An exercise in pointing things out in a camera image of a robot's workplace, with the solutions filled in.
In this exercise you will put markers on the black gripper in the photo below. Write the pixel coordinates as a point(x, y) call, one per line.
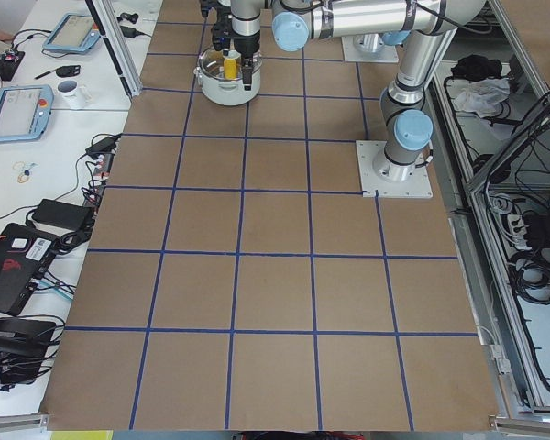
point(247, 44)

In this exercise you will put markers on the yellow corn cob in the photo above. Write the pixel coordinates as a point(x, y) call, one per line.
point(230, 69)

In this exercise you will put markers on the glass pot lid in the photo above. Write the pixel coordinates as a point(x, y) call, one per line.
point(215, 65)

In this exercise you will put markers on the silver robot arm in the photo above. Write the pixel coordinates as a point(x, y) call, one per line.
point(245, 24)
point(425, 26)

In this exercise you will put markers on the pale green cooking pot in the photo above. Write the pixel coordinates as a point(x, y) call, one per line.
point(232, 93)

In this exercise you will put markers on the far blue teach pendant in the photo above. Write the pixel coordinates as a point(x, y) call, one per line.
point(74, 34)

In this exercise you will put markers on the blue teach pendant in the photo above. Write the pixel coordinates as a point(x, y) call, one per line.
point(74, 34)
point(24, 112)

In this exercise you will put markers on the white mug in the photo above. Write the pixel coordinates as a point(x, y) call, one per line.
point(74, 94)

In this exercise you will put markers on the black power adapter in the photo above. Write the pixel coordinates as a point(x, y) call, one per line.
point(63, 215)

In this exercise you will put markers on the near blue teach pendant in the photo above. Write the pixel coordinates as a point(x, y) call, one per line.
point(24, 112)

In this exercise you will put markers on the black laptop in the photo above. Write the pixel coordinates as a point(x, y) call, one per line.
point(25, 255)

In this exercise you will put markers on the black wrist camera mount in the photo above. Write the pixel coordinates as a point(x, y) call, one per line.
point(221, 31)

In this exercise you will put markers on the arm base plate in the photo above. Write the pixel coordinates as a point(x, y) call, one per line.
point(381, 178)
point(368, 48)

